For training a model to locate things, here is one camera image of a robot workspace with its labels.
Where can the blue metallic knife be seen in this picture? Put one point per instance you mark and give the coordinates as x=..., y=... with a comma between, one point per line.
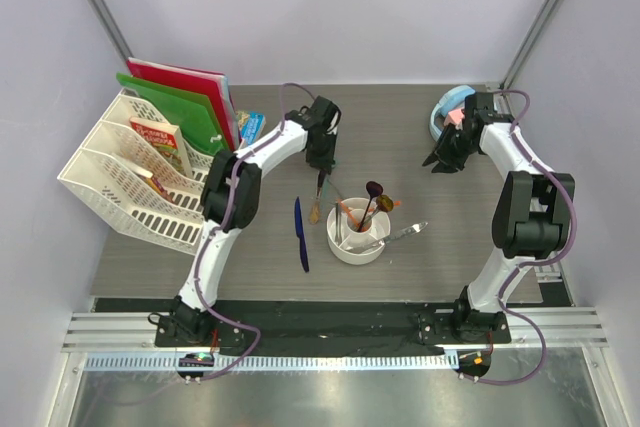
x=299, y=228

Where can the white round divided container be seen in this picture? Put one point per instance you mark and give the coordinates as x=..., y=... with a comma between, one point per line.
x=353, y=239

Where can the purple metallic spoon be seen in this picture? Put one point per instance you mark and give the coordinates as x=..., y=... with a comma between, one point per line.
x=374, y=189

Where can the blue card box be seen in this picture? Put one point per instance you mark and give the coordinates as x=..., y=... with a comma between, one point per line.
x=251, y=125

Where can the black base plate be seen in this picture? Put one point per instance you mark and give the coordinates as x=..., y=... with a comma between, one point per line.
x=327, y=329

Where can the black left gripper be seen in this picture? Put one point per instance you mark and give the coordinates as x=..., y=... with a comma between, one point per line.
x=324, y=164

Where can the red folder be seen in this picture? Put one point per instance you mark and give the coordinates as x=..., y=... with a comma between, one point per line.
x=213, y=85

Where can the light blue headphones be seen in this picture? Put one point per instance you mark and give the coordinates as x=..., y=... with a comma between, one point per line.
x=452, y=99

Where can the pink cube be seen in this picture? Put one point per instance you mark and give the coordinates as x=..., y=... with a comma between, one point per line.
x=455, y=117

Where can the orange chopstick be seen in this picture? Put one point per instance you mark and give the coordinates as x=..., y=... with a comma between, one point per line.
x=351, y=220

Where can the teal spoon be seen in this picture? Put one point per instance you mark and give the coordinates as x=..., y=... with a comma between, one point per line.
x=330, y=190

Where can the white slotted cable duct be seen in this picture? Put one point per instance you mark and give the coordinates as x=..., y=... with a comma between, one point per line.
x=198, y=361

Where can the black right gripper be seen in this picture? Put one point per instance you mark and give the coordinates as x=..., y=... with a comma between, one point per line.
x=452, y=164

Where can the white plastic file organizer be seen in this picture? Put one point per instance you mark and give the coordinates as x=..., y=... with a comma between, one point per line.
x=130, y=186

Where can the green folder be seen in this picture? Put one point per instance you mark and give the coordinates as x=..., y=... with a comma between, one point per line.
x=192, y=112

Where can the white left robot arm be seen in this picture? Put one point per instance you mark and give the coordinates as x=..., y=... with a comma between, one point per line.
x=231, y=196

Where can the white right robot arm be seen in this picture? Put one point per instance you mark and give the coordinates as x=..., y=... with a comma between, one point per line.
x=534, y=223

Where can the gold spoon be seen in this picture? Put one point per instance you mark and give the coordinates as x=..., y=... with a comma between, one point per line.
x=383, y=204

